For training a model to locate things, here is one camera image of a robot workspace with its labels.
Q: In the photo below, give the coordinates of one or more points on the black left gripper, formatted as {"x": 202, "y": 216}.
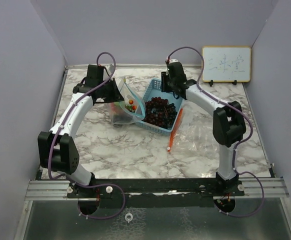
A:
{"x": 116, "y": 96}

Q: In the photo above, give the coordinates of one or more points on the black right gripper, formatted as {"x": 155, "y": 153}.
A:
{"x": 164, "y": 76}

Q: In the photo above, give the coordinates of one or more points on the watermelon slice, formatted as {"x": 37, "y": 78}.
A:
{"x": 115, "y": 107}

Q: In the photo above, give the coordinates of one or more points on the dark purple plum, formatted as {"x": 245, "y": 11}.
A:
{"x": 120, "y": 119}

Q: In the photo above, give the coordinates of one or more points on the clear bag blue zipper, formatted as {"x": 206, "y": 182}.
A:
{"x": 129, "y": 93}

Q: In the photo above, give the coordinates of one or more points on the cherry tomatoes with green leaves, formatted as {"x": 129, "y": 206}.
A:
{"x": 131, "y": 106}

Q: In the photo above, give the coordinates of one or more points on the dark grape bunch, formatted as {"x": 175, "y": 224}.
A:
{"x": 159, "y": 112}

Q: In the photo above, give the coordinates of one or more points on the clear bag orange zipper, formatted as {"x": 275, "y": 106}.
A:
{"x": 186, "y": 137}

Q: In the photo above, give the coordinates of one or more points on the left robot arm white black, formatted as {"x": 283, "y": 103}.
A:
{"x": 56, "y": 147}

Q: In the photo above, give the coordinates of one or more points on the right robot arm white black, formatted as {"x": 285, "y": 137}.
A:
{"x": 228, "y": 125}

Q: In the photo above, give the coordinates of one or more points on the small whiteboard wooden frame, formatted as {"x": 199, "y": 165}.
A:
{"x": 226, "y": 64}

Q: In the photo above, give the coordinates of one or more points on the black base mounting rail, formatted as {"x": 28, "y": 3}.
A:
{"x": 156, "y": 192}

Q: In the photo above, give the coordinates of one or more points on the aluminium frame rail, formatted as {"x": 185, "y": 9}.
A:
{"x": 48, "y": 190}

